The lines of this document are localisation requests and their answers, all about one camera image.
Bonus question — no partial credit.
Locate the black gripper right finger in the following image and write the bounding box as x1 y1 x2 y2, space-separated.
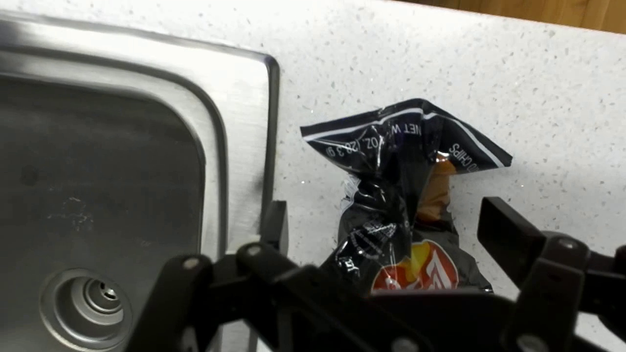
476 193 626 352

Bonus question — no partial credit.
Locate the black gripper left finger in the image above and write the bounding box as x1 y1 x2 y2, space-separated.
123 197 421 352

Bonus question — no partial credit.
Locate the black Lays chips packet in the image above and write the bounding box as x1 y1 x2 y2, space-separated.
298 95 515 298

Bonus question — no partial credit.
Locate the stainless steel double sink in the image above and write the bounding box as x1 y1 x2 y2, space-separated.
0 9 284 352

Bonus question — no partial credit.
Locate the wooden base cabinet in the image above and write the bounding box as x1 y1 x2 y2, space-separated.
399 0 626 34

